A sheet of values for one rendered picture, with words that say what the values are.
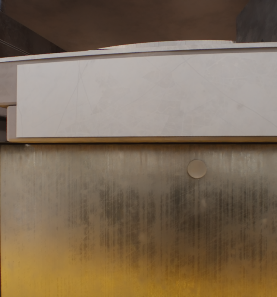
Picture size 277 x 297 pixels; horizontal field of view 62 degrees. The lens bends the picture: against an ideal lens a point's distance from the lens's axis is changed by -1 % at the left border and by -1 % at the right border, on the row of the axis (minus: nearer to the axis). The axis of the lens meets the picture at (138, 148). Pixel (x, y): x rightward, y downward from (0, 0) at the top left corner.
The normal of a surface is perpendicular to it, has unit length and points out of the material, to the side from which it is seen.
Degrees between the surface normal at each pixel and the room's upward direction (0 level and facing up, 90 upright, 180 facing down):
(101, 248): 90
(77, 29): 180
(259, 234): 90
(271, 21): 90
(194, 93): 90
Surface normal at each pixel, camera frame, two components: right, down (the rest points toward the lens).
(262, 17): -1.00, 0.00
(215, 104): -0.12, 0.00
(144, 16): 0.00, 1.00
